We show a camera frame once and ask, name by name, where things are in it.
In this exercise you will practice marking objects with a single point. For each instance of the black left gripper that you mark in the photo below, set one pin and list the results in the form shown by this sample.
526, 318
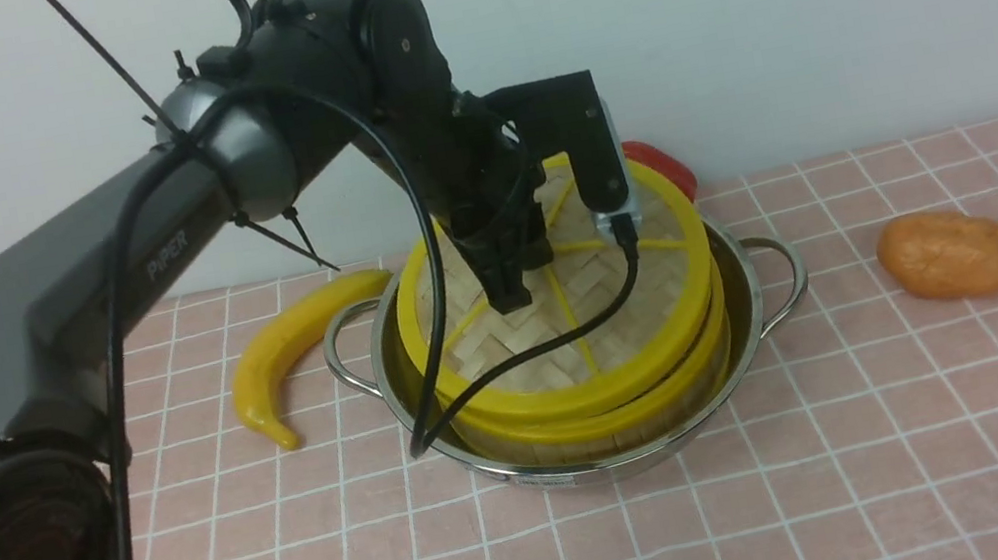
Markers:
479, 185

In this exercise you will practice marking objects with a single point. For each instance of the yellow bamboo steamer lid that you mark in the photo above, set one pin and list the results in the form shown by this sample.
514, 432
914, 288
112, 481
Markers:
584, 277

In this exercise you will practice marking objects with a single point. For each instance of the yellow bamboo steamer basket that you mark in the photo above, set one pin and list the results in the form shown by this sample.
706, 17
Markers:
659, 359

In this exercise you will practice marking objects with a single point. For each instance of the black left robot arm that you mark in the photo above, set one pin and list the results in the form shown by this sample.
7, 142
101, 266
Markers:
249, 126

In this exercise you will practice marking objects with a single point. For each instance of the stainless steel pot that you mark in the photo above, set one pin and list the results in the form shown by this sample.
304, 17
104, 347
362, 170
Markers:
654, 427

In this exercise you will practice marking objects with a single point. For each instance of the red bell pepper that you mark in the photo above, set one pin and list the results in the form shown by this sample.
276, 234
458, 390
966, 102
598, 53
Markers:
664, 164

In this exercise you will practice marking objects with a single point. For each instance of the yellow plastic banana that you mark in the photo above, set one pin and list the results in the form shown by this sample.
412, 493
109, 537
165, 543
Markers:
282, 343

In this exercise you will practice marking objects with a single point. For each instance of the pink checkered tablecloth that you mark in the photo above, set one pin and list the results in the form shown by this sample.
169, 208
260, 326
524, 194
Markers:
865, 429

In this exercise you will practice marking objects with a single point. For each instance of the orange-brown potato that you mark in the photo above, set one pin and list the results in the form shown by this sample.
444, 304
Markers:
941, 255

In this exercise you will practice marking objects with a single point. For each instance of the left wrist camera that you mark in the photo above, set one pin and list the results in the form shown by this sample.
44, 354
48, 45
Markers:
564, 115

